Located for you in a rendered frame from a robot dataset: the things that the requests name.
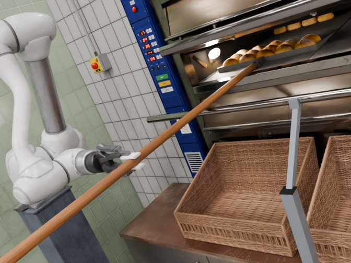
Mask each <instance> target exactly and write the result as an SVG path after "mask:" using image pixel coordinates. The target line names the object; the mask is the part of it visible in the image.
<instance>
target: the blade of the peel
mask: <svg viewBox="0 0 351 263"><path fill-rule="evenodd" d="M336 30H337V29H336ZM336 30H332V31H328V32H324V33H320V34H317V35H318V36H319V37H320V38H321V41H320V42H318V43H317V44H314V45H310V46H306V47H301V48H298V49H294V50H290V51H286V52H282V53H277V54H273V55H269V56H265V57H264V58H265V62H269V61H273V60H276V59H280V58H285V57H290V56H294V55H298V54H302V53H307V52H312V51H316V50H318V49H319V48H320V47H321V46H322V45H323V44H324V43H325V42H326V41H327V40H328V39H329V38H330V37H331V36H332V35H333V34H334V33H335V31H336ZM254 60H255V59H252V60H249V61H245V62H241V63H237V64H233V65H228V66H224V67H223V66H221V67H219V68H218V72H219V73H222V72H225V71H229V70H233V69H238V68H242V67H247V66H249V65H251V63H252V62H253V61H254Z"/></svg>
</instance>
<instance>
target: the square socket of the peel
mask: <svg viewBox="0 0 351 263"><path fill-rule="evenodd" d="M254 62H255V63H257V65H258V66H257V68H259V67H260V66H261V65H262V64H264V63H265V58H264V56H261V57H258V58H257V59H255V60H254V61H253V62H252V63H254ZM252 63H251V64H252Z"/></svg>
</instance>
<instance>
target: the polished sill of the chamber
mask: <svg viewBox="0 0 351 263"><path fill-rule="evenodd" d="M350 64H351V51H347V52H342V53H337V54H333V55H328V56H323V57H318V58H313V59H309V60H305V61H301V62H296V63H291V64H286V65H282V66H277V67H272V68H267V69H263V70H257V71H253V72H250V73H249V74H248V75H247V76H245V77H244V78H243V79H242V80H241V81H239V82H238V83H237V84H236V85H234V87H235V86H240V85H246V84H249V83H255V82H260V81H266V80H271V79H276V78H282V77H287V76H292V75H298V74H303V73H309V72H312V71H318V70H323V69H329V68H334V67H340V66H345V65H350ZM235 76H236V75H235ZM235 76H230V77H226V78H221V79H216V80H211V81H207V82H202V83H198V84H196V85H195V86H194V87H192V88H193V91H194V93H195V94H197V93H202V92H208V91H213V90H218V89H220V88H221V87H222V86H223V85H225V84H226V83H227V82H229V81H230V80H231V79H232V78H234V77H235Z"/></svg>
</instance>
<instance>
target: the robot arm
mask: <svg viewBox="0 0 351 263"><path fill-rule="evenodd" d="M56 31H57V29H56V25H55V22H54V21H53V19H52V18H51V17H50V16H49V15H47V14H43V13H37V12H27V13H22V14H17V15H13V16H9V17H7V18H5V19H2V20H0V78H1V79H2V80H3V81H4V82H5V83H6V84H7V85H8V86H9V87H10V88H11V90H12V92H13V95H14V117H13V131H12V149H11V150H10V151H8V152H7V154H6V158H5V164H6V169H7V172H8V175H9V177H10V179H11V181H12V183H13V184H14V186H13V194H14V196H15V198H16V199H17V200H18V201H19V202H20V203H19V204H18V206H17V207H16V208H15V210H16V211H17V212H21V211H23V210H25V209H27V208H30V209H33V210H36V209H38V208H39V207H40V206H41V205H43V204H44V203H45V202H47V201H48V200H49V199H51V198H52V197H54V196H55V195H56V194H58V193H59V192H61V191H63V190H64V189H65V188H66V187H65V186H66V185H67V184H69V183H70V182H72V181H74V180H76V179H78V178H81V177H83V176H84V175H89V174H90V175H94V174H97V173H102V172H106V173H109V174H110V173H111V172H112V170H115V169H116V168H118V167H119V166H120V165H121V163H117V162H114V161H113V159H115V158H119V157H120V159H121V160H124V159H136V158H137V157H138V156H140V155H141V153H140V152H134V153H131V152H130V151H124V150H122V147H121V146H117V145H105V144H103V143H101V144H99V145H98V146H96V148H97V149H98V150H99V151H98V150H95V149H91V150H85V148H86V139H85V137H84V135H83V134H82V133H81V132H80V131H79V130H77V129H74V128H72V127H71V126H70V125H69V124H67V123H65V119H64V115H63V111H62V108H61V104H60V100H59V96H58V93H57V89H56V85H55V81H54V77H53V73H52V69H51V65H50V61H49V57H48V56H49V53H50V47H51V41H53V40H54V39H55V37H56ZM15 53H17V54H18V56H19V57H20V58H21V59H22V60H23V61H24V64H25V67H26V71H27V74H28V77H29V80H30V83H31V87H32V90H33V94H34V97H35V99H36V103H37V106H38V109H39V112H40V116H41V119H42V122H43V126H44V131H43V132H42V135H41V137H42V138H41V145H39V146H38V147H34V146H33V145H31V144H29V130H30V120H31V109H32V94H31V89H30V86H29V84H28V81H27V79H26V77H25V75H24V73H23V71H22V69H21V67H20V65H19V63H18V61H17V59H16V57H15V55H14V54H15ZM106 152H114V153H110V154H108V153H106Z"/></svg>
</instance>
